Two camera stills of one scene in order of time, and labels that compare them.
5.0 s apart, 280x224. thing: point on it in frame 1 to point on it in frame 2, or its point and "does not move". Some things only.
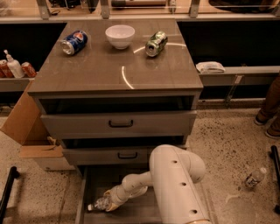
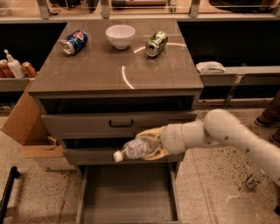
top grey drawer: [142, 124] does not move
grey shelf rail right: [241, 76] does not move
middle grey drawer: [110, 156] does not move
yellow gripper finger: [113, 206] to [159, 154]
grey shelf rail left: [14, 84] does not move
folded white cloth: [210, 67] does not move
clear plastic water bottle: [102, 204] to [136, 149]
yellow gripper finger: [109, 193] to [151, 132]
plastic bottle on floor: [255, 177] does not move
